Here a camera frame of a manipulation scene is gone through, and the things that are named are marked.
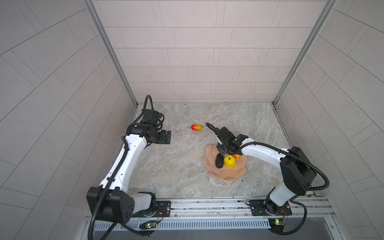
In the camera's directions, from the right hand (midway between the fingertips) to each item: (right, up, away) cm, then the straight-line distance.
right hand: (221, 146), depth 89 cm
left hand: (-31, +9, -11) cm, 34 cm away
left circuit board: (-35, -29, -24) cm, 52 cm away
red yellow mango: (-15, +11, +10) cm, 21 cm away
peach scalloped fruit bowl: (0, -13, -7) cm, 15 cm away
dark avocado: (-2, -6, -7) cm, 10 cm away
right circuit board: (+23, -31, -21) cm, 44 cm away
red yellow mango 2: (+8, -4, -7) cm, 11 cm away
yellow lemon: (+4, -6, -8) cm, 11 cm away
